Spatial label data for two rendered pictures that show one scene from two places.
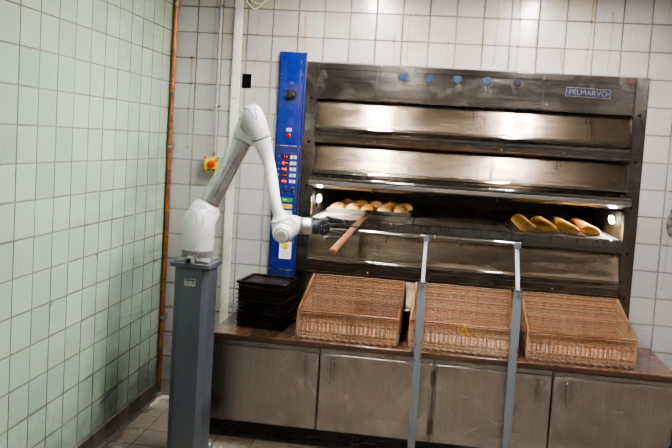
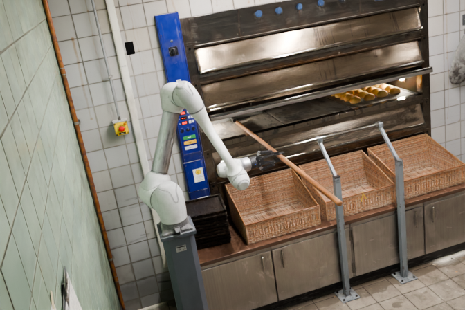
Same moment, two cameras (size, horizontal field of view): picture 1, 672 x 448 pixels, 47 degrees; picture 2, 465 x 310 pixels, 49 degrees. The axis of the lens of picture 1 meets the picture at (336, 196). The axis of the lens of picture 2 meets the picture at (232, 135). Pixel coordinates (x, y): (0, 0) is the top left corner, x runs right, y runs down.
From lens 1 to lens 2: 1.87 m
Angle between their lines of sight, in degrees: 25
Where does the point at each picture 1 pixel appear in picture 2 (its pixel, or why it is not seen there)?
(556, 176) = (378, 61)
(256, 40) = (129, 10)
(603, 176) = (406, 53)
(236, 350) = (207, 272)
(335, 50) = (200, 4)
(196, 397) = not seen: outside the picture
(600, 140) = (403, 28)
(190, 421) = not seen: outside the picture
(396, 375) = (326, 243)
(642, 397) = not seen: outside the picture
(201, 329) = (198, 279)
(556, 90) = not seen: outside the picture
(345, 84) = (214, 30)
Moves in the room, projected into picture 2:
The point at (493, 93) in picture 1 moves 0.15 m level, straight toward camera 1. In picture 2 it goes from (326, 11) to (334, 12)
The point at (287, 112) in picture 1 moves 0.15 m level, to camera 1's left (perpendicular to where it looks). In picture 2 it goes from (174, 66) to (153, 71)
